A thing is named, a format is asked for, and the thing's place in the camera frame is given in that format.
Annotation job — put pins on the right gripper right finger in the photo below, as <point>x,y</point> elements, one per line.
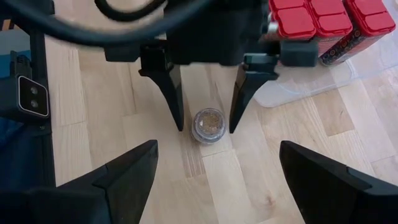
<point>342,199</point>

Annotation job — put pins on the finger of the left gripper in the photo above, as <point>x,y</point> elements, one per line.
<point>245,93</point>
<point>168,93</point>

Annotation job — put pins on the red-lidded smoked paprika tin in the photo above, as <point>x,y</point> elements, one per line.
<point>329,25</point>
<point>292,21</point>
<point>363,28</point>

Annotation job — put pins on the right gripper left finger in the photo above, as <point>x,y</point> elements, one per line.
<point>77,199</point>

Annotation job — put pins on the silver depth camera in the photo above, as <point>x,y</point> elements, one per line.
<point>32,96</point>

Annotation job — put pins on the clear plastic bin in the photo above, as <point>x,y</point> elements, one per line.
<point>311,87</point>

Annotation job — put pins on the cork-topped glass spice jar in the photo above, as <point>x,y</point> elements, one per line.
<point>209,126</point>

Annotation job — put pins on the black aluminium table frame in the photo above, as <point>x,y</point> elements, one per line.
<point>38,62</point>

